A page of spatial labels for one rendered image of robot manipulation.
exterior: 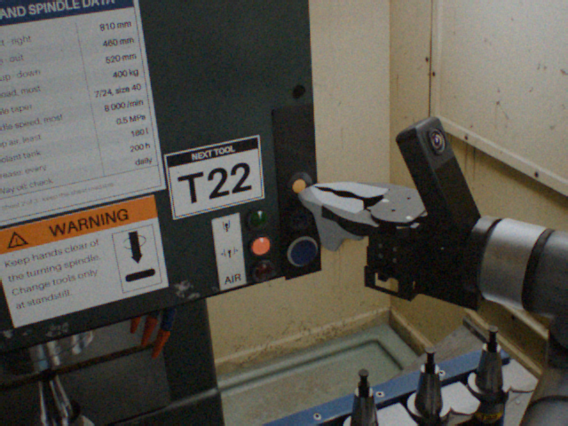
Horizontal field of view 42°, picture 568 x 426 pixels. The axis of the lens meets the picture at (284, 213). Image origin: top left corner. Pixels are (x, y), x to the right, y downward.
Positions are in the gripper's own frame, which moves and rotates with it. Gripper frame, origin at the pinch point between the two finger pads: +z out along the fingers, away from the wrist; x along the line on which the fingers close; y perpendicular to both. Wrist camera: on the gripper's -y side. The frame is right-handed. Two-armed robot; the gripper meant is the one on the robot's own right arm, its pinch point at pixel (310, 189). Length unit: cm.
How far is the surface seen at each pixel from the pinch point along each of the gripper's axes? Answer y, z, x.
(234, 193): -0.8, 5.2, -5.9
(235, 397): 109, 77, 63
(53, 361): 22.1, 27.0, -17.6
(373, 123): 39, 58, 109
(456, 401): 46, -6, 27
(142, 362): 64, 63, 22
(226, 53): -15.1, 5.0, -5.2
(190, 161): -5.2, 7.3, -9.5
